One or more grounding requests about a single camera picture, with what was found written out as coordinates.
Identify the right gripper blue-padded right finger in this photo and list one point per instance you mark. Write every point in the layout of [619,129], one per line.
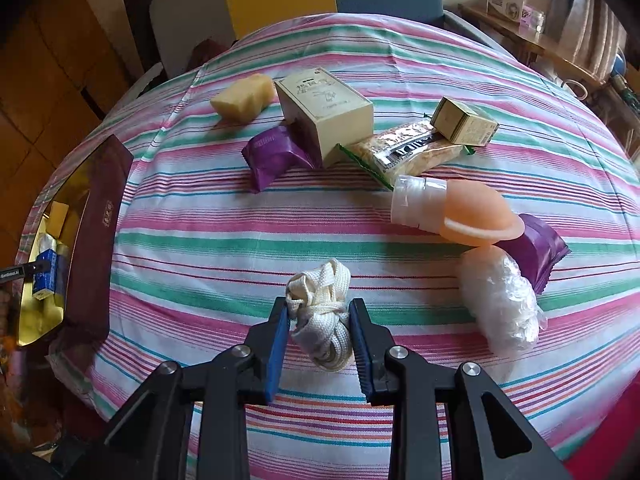
[370,342]

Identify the blue Tempo tissue pack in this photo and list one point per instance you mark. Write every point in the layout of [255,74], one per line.
[53,283]

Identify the wooden desk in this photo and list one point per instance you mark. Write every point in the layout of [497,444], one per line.
[531,46]

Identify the peach silicone cup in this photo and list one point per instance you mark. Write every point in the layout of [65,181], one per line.
[465,212]

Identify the striped pink green bedspread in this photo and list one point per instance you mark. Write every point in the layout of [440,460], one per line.
[199,258]

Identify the yellow sponge block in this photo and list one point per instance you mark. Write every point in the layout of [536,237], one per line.
[56,218]
[245,99]

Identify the striped side curtain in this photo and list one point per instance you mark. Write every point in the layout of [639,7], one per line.
[588,34]

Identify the dark red cushion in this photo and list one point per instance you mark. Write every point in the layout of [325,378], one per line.
[203,52]

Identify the gold metal tin tray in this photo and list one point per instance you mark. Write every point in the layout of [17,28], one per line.
[94,192]

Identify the wooden wardrobe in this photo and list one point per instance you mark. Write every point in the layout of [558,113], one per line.
[60,76]

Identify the small green medicine box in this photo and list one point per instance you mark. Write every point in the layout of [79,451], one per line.
[463,124]

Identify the beige cardboard box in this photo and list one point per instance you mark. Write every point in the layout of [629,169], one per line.
[325,112]

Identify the purple packet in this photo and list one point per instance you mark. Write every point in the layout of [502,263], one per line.
[536,251]
[273,152]

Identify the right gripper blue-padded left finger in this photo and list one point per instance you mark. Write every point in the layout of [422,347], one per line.
[267,342]

